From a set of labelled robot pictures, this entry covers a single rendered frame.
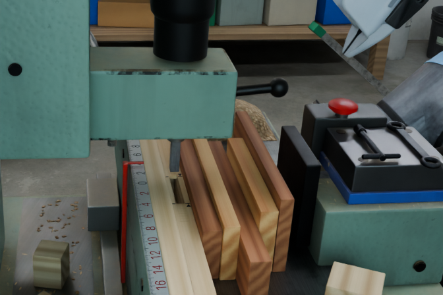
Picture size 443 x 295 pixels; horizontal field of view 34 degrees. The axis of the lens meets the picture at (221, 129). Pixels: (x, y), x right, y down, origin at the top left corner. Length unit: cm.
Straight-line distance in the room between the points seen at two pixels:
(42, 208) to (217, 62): 38
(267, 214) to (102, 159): 221
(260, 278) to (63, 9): 27
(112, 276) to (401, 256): 31
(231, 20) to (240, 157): 300
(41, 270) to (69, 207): 17
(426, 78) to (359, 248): 80
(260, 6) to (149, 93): 312
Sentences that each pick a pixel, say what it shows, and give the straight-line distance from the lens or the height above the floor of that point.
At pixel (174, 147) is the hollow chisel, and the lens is 72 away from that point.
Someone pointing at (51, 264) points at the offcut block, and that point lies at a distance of 80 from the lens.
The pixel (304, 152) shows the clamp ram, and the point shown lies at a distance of 69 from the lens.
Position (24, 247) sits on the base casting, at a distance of 89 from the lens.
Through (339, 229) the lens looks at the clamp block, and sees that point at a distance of 68.
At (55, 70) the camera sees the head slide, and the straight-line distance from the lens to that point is 61.
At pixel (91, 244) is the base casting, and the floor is 80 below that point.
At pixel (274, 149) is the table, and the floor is 90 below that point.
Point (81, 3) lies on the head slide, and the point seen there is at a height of 114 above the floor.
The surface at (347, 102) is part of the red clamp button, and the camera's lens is 74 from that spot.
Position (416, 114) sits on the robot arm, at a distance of 144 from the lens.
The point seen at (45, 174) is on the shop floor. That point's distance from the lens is 273.
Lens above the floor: 129
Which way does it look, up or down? 24 degrees down
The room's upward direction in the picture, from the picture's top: 5 degrees clockwise
